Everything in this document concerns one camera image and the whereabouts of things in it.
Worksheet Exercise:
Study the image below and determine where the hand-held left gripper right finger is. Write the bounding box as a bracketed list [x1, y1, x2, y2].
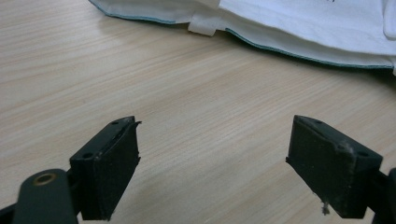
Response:
[285, 114, 384, 219]

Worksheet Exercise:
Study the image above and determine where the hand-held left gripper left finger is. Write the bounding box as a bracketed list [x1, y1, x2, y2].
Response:
[68, 115, 142, 222]

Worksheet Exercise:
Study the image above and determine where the white cloth bag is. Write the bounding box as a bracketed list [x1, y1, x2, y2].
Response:
[88, 0, 396, 77]

